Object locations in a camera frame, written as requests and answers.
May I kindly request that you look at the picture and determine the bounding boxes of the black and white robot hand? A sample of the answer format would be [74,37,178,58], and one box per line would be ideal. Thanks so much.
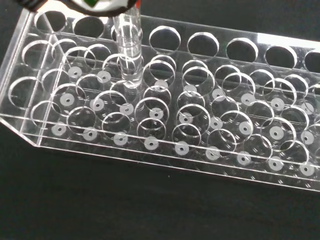
[14,0,139,18]

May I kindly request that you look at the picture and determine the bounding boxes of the clear acrylic test tube rack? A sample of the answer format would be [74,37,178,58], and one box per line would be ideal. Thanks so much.
[0,8,320,193]

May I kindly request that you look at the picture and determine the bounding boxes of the black bench cloth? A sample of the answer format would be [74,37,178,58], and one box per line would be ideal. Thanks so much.
[0,0,320,240]

